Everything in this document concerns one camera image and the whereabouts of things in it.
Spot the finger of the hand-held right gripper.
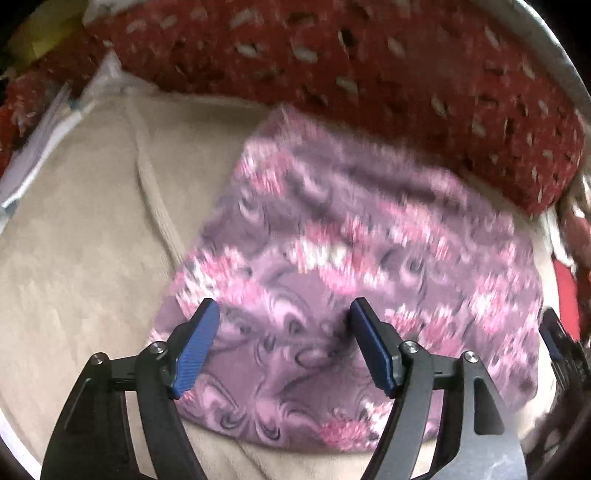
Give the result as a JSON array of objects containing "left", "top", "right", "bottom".
[{"left": 539, "top": 308, "right": 589, "bottom": 402}]

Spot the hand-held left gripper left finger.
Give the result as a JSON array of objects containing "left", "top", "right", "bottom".
[{"left": 41, "top": 298, "right": 221, "bottom": 480}]

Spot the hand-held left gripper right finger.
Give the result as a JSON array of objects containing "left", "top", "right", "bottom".
[{"left": 349, "top": 298, "right": 527, "bottom": 480}]

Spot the purple floral shirt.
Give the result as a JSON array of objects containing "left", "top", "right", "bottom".
[{"left": 147, "top": 105, "right": 544, "bottom": 453}]

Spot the red cushion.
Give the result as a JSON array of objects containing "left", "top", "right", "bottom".
[{"left": 551, "top": 261, "right": 583, "bottom": 342}]

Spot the clear plastic bag of things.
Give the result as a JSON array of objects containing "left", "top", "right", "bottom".
[{"left": 556, "top": 171, "right": 591, "bottom": 278}]

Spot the beige fleece blanket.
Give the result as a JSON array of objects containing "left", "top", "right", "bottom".
[{"left": 0, "top": 88, "right": 561, "bottom": 480}]

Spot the red patterned bolster pillow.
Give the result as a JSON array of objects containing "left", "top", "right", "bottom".
[{"left": 85, "top": 0, "right": 586, "bottom": 217}]

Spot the red floral cloth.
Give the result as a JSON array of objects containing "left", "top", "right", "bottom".
[{"left": 0, "top": 46, "right": 107, "bottom": 158}]

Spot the yellow bag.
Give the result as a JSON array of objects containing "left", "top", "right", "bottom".
[{"left": 7, "top": 9, "right": 86, "bottom": 63}]

